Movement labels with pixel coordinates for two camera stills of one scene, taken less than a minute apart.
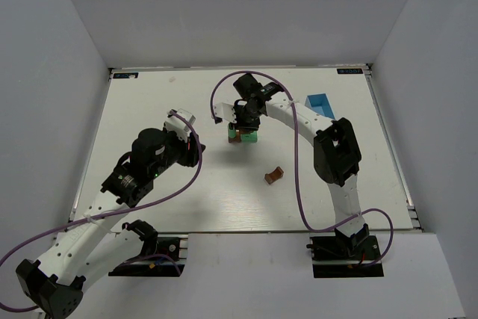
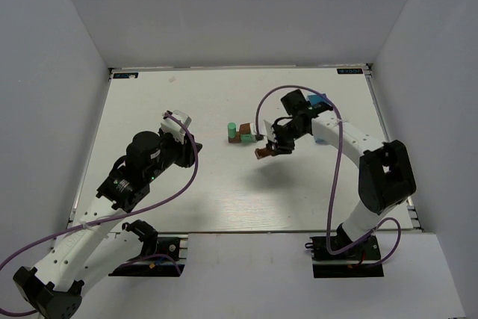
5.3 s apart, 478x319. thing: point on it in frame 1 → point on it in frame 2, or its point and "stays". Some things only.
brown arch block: x=276 y=175 → x=262 y=152
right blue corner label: x=349 y=71 stays
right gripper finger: x=247 y=130 → x=278 y=149
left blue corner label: x=125 y=75 stays
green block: x=249 y=138 stays
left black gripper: x=193 y=149 stays
